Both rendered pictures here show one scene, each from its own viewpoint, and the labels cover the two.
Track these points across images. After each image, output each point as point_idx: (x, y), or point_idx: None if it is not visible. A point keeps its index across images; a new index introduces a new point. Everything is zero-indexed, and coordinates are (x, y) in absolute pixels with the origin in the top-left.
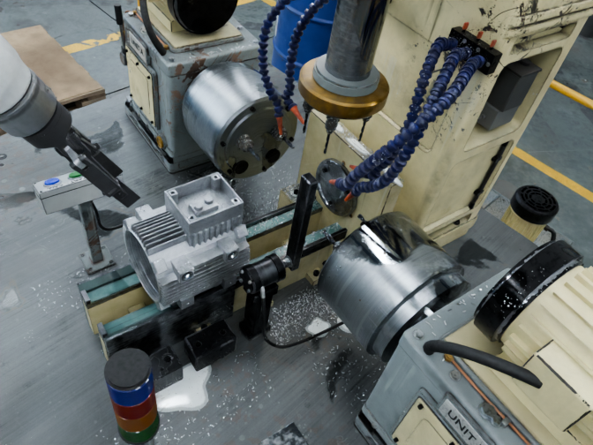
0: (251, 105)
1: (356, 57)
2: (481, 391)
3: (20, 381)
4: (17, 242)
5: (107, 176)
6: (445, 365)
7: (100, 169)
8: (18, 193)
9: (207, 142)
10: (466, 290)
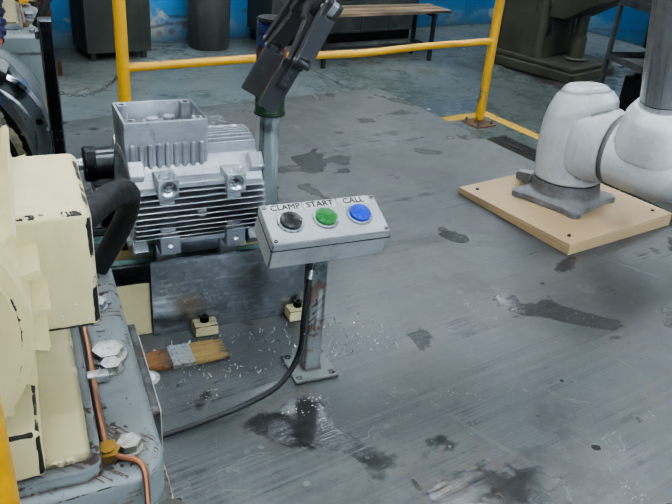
0: None
1: None
2: (22, 16)
3: (385, 273)
4: (437, 407)
5: (275, 19)
6: (31, 25)
7: (282, 11)
8: (470, 501)
9: None
10: None
